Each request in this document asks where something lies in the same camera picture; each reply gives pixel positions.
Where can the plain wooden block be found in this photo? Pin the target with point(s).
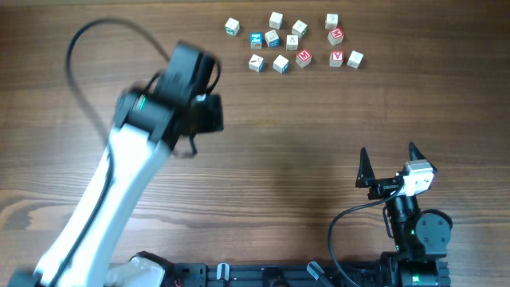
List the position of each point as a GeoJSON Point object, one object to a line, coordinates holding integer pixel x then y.
{"type": "Point", "coordinates": [276, 20]}
{"type": "Point", "coordinates": [355, 59]}

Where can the green edged wooden block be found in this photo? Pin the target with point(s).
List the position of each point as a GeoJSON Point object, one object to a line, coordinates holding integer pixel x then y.
{"type": "Point", "coordinates": [232, 27]}

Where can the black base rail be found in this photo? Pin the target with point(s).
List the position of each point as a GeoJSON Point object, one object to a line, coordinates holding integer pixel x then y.
{"type": "Point", "coordinates": [142, 272]}

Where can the red M tilted block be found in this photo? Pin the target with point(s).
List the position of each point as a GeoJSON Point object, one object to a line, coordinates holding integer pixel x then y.
{"type": "Point", "coordinates": [336, 36]}

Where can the wooden block top right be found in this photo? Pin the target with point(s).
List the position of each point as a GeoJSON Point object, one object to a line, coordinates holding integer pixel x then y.
{"type": "Point", "coordinates": [331, 21]}

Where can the red A wooden block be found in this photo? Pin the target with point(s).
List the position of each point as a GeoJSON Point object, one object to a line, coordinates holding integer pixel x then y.
{"type": "Point", "coordinates": [336, 59]}

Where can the number one wooden block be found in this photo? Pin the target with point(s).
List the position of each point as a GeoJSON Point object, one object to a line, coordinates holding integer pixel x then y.
{"type": "Point", "coordinates": [299, 28]}

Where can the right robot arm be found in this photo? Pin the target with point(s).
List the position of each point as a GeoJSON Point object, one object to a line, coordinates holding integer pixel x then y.
{"type": "Point", "coordinates": [420, 236]}

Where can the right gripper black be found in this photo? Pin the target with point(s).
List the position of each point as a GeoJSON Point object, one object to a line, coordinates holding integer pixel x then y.
{"type": "Point", "coordinates": [366, 178]}

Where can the blue number two block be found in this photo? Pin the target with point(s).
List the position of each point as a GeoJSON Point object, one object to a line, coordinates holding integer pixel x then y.
{"type": "Point", "coordinates": [256, 40]}

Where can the snail wooden block blue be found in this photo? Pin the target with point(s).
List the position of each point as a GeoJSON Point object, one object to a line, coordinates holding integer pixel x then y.
{"type": "Point", "coordinates": [272, 39]}

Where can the plain wooden block right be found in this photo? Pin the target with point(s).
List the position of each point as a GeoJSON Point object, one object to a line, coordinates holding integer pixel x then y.
{"type": "Point", "coordinates": [355, 59]}

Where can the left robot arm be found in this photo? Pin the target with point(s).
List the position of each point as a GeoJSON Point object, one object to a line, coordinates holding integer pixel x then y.
{"type": "Point", "coordinates": [146, 127]}

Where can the slash wooden block blue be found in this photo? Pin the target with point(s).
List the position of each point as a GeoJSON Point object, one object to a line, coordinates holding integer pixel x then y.
{"type": "Point", "coordinates": [256, 63]}

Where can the red M wooden block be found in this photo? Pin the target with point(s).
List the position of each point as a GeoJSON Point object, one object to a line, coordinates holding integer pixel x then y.
{"type": "Point", "coordinates": [303, 58]}

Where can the plain top wooden block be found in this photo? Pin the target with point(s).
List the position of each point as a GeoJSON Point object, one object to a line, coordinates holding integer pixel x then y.
{"type": "Point", "coordinates": [276, 20]}

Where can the letter A wooden block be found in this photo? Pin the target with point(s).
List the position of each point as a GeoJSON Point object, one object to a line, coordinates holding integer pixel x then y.
{"type": "Point", "coordinates": [292, 42]}

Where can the wooden block blue side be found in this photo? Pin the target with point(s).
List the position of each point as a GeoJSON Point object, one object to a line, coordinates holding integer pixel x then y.
{"type": "Point", "coordinates": [280, 64]}

